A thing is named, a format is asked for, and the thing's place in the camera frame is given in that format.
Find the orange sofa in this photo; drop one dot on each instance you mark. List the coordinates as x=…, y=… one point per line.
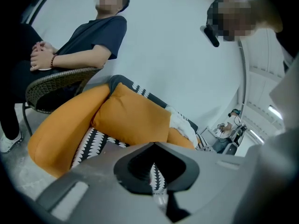
x=58, y=129

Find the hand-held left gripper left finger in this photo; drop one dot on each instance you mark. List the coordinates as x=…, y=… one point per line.
x=98, y=183

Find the white fluffy blanket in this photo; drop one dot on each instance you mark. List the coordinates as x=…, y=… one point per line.
x=182, y=125

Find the dark wicker chair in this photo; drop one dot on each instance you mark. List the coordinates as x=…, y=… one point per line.
x=58, y=80

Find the person's face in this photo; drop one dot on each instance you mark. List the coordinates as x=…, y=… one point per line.
x=233, y=15

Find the ceiling tube light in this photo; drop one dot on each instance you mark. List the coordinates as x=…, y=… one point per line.
x=275, y=112
x=257, y=133

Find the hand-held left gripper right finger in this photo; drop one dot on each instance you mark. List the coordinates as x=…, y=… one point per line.
x=210, y=176

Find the black white striped sofa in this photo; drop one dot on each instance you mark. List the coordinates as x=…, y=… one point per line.
x=93, y=143

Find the white round object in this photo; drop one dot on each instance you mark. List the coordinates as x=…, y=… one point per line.
x=44, y=69

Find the black backpack unit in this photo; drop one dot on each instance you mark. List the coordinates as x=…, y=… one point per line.
x=239, y=133

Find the black head-mounted camera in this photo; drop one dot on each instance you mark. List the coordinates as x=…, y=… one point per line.
x=211, y=37

